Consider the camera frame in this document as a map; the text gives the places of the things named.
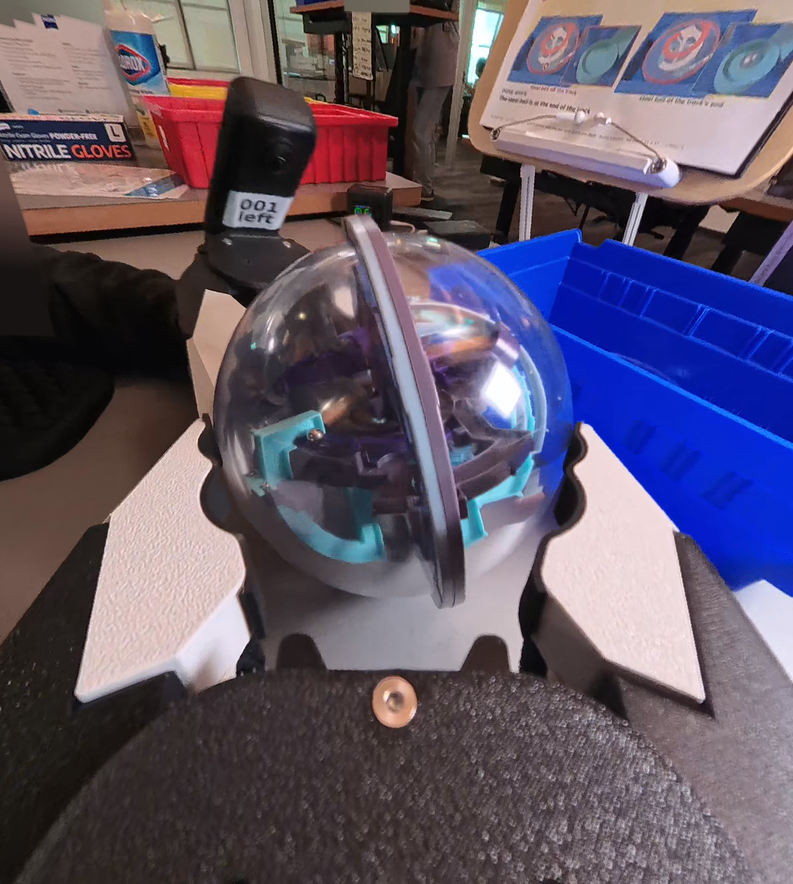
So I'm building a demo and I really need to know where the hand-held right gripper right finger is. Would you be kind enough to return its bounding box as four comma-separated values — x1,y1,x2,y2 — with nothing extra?
519,423,708,704

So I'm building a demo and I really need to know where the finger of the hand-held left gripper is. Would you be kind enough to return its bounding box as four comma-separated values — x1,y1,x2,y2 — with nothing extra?
186,289,250,421

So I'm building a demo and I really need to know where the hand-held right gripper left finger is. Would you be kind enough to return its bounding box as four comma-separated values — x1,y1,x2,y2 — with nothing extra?
73,418,262,704

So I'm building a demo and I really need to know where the clear plastic maze ball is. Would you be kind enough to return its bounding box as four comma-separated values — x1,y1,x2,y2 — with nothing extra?
211,215,576,610

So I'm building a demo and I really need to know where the yellow plastic bin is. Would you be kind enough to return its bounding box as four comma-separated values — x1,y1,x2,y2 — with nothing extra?
167,77,232,99

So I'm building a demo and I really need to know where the red plastic bin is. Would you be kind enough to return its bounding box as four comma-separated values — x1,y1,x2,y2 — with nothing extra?
142,93,399,189

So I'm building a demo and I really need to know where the black charger with green display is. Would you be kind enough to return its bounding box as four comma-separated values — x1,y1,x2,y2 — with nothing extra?
347,183,395,229

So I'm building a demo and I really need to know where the white wipes canister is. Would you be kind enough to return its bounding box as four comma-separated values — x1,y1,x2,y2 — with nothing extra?
103,0,171,98

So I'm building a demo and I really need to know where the sleeved paper sheet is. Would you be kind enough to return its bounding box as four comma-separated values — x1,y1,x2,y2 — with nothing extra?
10,162,187,201

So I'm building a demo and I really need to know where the blue white carton box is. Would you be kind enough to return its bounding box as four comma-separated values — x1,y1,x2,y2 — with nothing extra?
0,112,138,163

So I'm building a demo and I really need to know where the black mesh cushion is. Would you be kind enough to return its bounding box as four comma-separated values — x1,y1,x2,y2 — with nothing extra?
0,355,116,488

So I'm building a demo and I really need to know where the blue plastic bin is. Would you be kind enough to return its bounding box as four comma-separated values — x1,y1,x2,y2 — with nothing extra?
476,229,793,609

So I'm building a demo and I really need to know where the black flat device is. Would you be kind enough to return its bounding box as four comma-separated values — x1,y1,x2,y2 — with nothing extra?
396,204,501,239

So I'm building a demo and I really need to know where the white paper sign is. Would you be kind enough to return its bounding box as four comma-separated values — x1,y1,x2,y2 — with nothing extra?
0,12,131,118

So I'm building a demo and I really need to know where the white easel stand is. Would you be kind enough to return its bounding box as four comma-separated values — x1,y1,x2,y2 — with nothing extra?
517,162,649,243

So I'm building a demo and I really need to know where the white sheet clip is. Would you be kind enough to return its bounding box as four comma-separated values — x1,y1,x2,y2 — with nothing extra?
490,110,684,189

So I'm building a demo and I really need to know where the plywood easel board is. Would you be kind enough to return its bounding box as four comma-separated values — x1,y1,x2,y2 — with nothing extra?
467,0,793,204

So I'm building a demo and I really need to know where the printed instruction sheet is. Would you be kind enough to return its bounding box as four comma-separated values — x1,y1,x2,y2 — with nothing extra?
479,0,793,177

